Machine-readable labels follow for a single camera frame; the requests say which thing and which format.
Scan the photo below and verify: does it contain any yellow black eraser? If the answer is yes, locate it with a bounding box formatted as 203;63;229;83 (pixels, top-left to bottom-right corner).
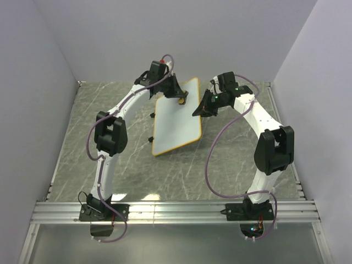
178;97;186;105

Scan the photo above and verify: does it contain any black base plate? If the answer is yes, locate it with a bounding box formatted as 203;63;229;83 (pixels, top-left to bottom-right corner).
78;203;129;222
220;203;274;221

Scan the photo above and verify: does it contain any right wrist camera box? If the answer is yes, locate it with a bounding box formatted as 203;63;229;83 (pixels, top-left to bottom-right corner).
217;71;238;92

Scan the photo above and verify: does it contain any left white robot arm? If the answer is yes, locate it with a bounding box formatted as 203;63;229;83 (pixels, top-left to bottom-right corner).
86;73;187;221

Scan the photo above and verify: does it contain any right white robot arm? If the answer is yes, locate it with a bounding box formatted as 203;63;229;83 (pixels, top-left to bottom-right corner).
192;85;294;220

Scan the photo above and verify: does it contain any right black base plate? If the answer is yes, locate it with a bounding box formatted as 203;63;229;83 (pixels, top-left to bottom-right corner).
220;203;274;221

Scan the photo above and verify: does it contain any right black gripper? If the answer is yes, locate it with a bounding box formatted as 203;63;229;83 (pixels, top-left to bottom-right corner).
192;90;228;119

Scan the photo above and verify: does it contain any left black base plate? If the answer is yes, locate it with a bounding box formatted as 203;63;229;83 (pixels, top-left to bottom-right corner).
78;203;129;222

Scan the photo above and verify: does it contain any yellow framed whiteboard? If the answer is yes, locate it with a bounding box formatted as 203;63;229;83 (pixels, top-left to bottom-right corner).
152;78;202;156

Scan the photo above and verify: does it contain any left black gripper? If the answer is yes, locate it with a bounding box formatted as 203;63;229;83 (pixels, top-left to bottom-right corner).
158;74;185;100

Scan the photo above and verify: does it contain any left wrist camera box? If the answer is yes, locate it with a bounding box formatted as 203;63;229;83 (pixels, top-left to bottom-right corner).
147;60;169;84

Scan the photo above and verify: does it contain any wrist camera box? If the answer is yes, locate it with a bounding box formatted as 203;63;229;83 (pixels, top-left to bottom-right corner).
147;60;169;84
217;71;238;92

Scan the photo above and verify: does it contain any aluminium front rail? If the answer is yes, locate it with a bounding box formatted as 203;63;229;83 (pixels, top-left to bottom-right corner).
30;200;320;224

